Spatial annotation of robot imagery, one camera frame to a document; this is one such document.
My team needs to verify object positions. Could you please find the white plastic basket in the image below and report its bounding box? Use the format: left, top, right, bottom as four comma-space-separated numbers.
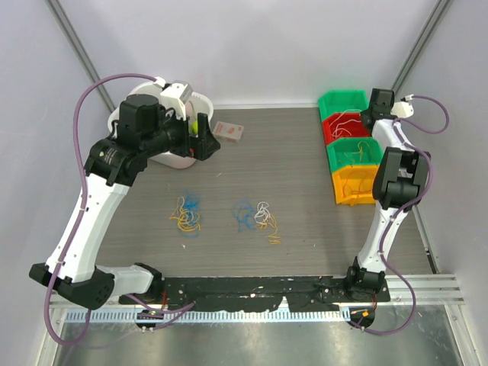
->
107, 82, 214, 169

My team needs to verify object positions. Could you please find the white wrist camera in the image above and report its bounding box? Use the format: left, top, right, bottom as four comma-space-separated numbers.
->
391, 95, 414, 118
158, 81, 193, 120

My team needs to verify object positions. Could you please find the green storage bin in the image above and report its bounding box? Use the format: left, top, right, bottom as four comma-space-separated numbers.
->
326, 137, 384, 172
318, 90, 368, 120

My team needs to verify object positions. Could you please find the coloured wire bundle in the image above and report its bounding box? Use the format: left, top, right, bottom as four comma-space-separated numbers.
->
233, 197, 283, 246

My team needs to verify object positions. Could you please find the near green storage bin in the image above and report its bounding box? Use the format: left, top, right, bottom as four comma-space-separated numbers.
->
326, 137, 384, 172

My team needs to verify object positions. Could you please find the far green storage bin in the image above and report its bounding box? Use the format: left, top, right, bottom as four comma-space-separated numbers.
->
318, 90, 368, 120

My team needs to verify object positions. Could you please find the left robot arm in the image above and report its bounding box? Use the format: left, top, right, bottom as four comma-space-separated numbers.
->
29, 94, 220, 310

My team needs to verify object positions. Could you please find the yellow storage bin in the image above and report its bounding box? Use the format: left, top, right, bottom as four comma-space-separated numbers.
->
332, 165, 379, 206

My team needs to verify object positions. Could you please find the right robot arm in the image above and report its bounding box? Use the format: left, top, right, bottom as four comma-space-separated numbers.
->
343, 88, 430, 301

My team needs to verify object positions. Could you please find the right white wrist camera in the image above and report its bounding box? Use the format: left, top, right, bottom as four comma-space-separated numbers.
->
391, 95, 414, 118

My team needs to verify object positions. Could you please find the blue yellow wire pile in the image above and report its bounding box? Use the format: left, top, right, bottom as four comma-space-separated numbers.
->
169, 192, 203, 237

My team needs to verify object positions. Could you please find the white wire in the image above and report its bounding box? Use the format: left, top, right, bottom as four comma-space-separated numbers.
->
329, 110, 363, 140

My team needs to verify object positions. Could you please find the red storage bin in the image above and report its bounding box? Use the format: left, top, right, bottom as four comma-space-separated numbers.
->
322, 111, 371, 146

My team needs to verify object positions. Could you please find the white slotted cable duct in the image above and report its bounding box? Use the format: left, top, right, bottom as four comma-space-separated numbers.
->
64, 309, 352, 324

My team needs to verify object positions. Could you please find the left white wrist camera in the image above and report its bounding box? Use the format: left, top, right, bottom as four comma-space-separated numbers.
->
158, 81, 193, 120

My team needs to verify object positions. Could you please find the lime green fruit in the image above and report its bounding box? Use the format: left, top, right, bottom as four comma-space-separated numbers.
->
191, 121, 198, 135

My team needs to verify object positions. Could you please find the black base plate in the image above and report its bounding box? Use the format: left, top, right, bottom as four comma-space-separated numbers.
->
117, 276, 392, 312

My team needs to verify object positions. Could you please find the red playing card box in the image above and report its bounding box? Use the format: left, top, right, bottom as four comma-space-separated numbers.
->
213, 121, 244, 143

